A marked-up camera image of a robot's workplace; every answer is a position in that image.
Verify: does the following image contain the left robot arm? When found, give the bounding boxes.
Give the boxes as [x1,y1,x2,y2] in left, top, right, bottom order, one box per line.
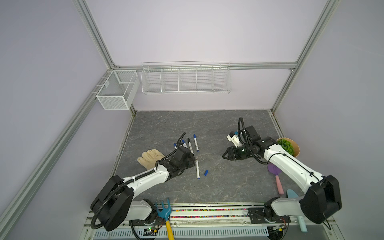
[90,134,196,232]

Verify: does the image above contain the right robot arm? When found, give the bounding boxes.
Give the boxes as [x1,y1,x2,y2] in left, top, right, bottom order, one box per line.
[223,118,342,224]

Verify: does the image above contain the beige cloth glove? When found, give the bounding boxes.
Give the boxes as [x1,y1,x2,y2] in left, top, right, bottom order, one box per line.
[137,149,165,170]

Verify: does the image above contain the potted green plant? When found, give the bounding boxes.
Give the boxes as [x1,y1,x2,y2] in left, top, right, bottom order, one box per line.
[277,138,301,157]

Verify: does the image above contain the light blue garden trowel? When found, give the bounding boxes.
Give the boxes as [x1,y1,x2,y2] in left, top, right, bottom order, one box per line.
[287,189,308,233]

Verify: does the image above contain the white mesh cube basket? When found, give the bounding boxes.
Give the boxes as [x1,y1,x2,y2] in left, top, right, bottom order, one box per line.
[97,70,140,111]

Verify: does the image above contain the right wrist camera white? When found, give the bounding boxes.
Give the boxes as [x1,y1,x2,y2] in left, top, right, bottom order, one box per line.
[227,131,243,148]

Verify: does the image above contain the purple trowel pink handle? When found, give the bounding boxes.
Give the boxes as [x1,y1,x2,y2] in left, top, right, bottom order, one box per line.
[268,163,285,195]

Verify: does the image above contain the blue garden rake yellow handle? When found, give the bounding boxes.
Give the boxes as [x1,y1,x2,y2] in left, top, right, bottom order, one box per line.
[155,198,175,240]

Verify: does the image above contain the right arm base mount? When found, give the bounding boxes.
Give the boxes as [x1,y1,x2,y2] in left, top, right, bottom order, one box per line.
[247,207,291,224]

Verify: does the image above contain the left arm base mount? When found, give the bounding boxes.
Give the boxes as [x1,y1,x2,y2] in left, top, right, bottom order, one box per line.
[132,209,164,227]

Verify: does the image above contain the white wire wall shelf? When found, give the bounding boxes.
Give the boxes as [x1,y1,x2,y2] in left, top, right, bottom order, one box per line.
[142,61,232,94]

